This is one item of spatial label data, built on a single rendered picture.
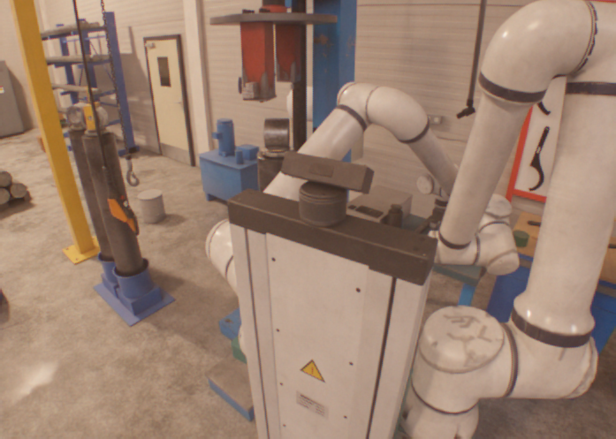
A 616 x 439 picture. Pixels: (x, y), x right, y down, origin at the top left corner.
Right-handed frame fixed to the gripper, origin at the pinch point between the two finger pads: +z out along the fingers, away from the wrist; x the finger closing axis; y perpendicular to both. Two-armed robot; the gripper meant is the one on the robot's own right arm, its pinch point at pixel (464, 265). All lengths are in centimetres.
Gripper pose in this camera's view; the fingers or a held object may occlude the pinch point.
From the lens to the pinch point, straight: 134.2
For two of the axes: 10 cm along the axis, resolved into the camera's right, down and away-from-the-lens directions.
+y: -3.9, 7.3, -5.7
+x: 9.2, 2.7, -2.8
